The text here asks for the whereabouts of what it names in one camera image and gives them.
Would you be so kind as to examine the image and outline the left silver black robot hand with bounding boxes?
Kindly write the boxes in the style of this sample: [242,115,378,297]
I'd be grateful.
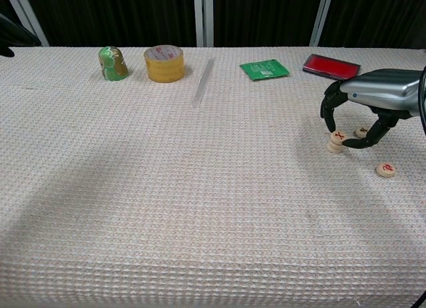
[0,13,41,58]

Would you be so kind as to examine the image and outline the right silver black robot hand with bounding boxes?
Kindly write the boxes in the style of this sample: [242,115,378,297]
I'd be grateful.
[319,68,426,152]

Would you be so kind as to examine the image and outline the red X-mark wooden chess piece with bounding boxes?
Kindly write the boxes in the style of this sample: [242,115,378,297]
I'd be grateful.
[329,130,349,146]

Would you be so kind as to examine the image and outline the red-character wooden chess piece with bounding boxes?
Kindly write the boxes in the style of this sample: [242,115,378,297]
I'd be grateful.
[375,162,398,179]

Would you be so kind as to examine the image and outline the red ink stamp pad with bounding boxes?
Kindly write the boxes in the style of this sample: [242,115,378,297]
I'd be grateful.
[302,53,362,82]

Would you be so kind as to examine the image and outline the green wrapped small jar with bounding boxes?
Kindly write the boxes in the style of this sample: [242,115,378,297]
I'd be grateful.
[97,45,129,82]

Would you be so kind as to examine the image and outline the green foil packet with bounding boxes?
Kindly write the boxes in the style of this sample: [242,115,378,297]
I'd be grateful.
[239,59,290,82]

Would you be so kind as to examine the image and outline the yellow packing tape roll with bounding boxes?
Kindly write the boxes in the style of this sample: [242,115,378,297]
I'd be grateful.
[143,45,186,83]

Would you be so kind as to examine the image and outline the clear plastic tube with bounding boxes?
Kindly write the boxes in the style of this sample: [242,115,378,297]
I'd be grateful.
[191,57,216,108]

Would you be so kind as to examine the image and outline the beige woven tablecloth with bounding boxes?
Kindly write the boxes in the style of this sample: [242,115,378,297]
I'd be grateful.
[0,45,426,308]

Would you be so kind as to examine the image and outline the white frame post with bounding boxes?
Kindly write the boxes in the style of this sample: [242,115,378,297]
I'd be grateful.
[3,0,50,48]
[194,0,214,48]
[308,0,335,48]

